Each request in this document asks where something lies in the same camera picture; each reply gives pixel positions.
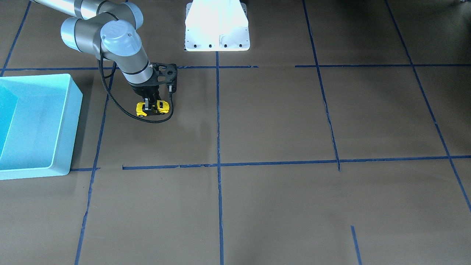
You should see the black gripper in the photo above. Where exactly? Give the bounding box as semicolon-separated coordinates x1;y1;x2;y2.
130;83;160;112

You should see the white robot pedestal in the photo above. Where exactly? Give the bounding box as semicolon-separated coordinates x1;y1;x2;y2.
184;0;251;52

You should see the black camera cable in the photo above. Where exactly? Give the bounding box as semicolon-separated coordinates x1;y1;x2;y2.
97;52;174;124

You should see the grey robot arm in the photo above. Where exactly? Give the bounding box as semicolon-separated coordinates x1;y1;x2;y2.
38;0;169;116

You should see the yellow beetle toy car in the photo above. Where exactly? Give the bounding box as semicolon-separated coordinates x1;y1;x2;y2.
136;100;170;117

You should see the turquoise plastic bin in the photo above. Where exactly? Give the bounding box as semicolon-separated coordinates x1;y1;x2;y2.
0;74;83;180

